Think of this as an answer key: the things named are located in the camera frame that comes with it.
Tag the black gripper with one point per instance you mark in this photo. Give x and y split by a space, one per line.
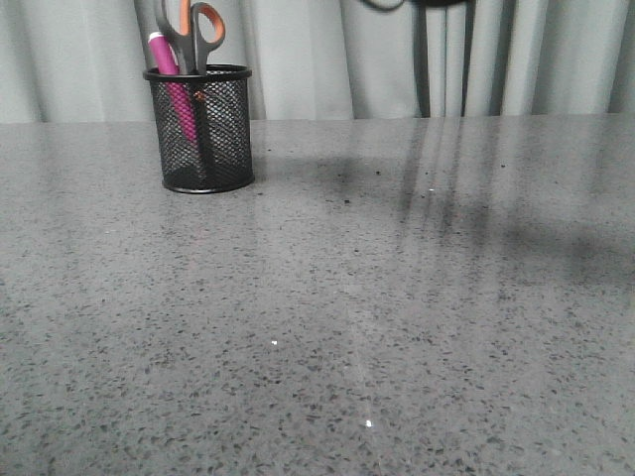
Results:
429 4

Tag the grey orange scissors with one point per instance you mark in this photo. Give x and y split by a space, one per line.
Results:
201 30

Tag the black mesh pen holder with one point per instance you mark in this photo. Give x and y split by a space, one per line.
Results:
221 113

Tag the grey curtain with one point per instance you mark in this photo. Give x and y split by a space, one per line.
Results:
79 61

